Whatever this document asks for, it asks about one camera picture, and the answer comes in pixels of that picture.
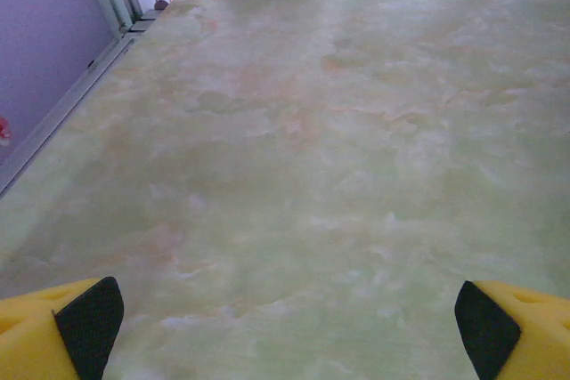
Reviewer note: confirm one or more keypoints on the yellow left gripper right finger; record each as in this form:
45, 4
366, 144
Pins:
534, 335

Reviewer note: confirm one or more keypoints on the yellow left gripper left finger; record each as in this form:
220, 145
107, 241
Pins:
35, 335

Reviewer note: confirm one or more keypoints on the aluminium table side rail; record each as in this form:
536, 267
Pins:
67, 104

